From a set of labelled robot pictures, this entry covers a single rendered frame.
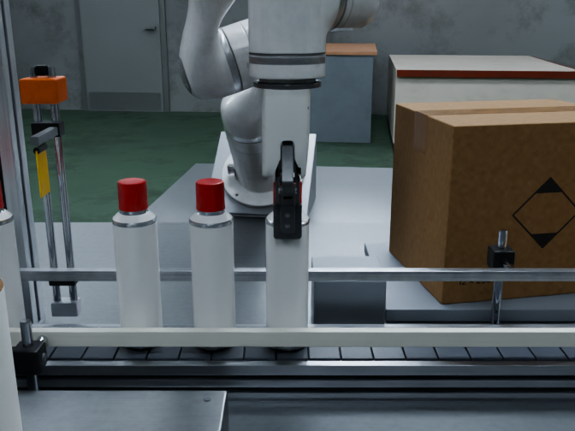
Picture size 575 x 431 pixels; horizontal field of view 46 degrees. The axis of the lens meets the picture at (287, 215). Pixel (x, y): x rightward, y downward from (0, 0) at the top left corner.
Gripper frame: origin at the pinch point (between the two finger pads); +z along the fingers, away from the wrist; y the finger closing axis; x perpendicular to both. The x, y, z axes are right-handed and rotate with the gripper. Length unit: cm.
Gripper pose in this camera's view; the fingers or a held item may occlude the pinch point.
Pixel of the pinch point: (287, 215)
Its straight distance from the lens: 79.7
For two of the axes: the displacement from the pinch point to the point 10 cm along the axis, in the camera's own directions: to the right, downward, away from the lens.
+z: 0.0, 9.6, 2.9
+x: 10.0, 0.0, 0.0
